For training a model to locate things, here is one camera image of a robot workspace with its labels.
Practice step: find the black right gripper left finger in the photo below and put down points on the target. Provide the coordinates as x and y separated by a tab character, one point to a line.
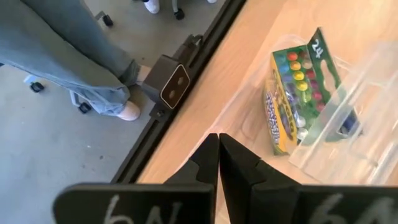
186	202

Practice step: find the Crayola crayon box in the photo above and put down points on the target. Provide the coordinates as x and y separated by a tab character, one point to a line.
295	93

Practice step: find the black table frame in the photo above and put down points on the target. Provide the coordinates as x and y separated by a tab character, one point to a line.
186	74

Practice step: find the person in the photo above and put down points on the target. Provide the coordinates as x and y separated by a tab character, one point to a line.
62	46
152	5

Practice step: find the black table-level camera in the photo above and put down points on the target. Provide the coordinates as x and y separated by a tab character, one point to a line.
168	82

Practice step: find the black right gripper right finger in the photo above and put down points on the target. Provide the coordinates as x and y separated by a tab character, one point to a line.
264	202

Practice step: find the office chair base with casters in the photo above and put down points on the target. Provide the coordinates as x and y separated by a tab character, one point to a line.
84	107
179	14

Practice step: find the clear plastic box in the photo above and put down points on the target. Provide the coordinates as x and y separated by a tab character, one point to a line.
242	102

